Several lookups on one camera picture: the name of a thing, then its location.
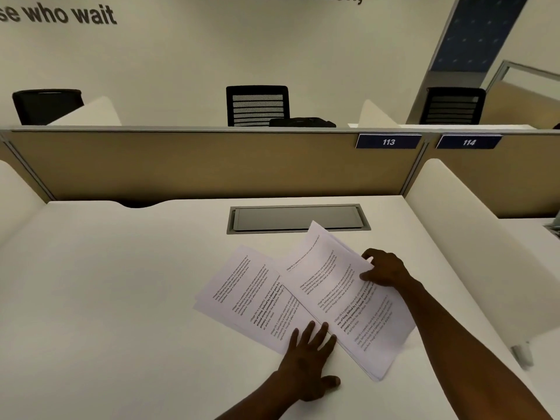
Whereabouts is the black solid office chair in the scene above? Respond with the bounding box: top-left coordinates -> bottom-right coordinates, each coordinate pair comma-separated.
12,89 -> 85,126

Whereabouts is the grey desk cable flap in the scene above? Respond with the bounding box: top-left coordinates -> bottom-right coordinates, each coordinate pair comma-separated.
226,204 -> 372,236

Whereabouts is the beige partition panel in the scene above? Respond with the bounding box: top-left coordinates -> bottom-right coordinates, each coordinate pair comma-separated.
0,142 -> 44,200
419,131 -> 560,219
2,126 -> 432,206

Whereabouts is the black slatted office chair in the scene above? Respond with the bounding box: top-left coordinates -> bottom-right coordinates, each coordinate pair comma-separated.
225,85 -> 291,127
419,86 -> 487,125

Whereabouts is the black bag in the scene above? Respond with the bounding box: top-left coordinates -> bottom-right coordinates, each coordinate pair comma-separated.
268,117 -> 337,128

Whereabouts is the gathered stack of printed papers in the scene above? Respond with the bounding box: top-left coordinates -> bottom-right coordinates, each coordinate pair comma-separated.
193,244 -> 338,356

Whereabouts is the white curved side divider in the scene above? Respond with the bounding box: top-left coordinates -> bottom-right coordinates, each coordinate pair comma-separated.
404,158 -> 560,368
0,159 -> 48,246
45,96 -> 123,127
348,99 -> 401,129

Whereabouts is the grey framed beige partition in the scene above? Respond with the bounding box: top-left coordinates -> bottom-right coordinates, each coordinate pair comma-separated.
479,59 -> 560,127

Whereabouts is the person's right hand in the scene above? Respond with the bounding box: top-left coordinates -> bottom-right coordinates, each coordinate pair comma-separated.
359,248 -> 423,292

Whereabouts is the blue dotted wall panel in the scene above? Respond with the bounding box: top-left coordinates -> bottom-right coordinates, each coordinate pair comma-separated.
430,0 -> 531,74

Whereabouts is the person's right forearm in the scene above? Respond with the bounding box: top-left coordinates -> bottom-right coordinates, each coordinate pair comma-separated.
402,277 -> 554,420

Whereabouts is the person's left hand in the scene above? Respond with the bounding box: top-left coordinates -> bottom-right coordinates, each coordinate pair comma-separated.
278,320 -> 342,403

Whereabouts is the blue desk number plate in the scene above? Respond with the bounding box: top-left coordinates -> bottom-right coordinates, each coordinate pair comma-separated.
355,133 -> 423,150
435,134 -> 504,150

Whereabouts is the white desk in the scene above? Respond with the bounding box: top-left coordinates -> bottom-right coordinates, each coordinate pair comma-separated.
0,195 -> 533,420
498,217 -> 560,276

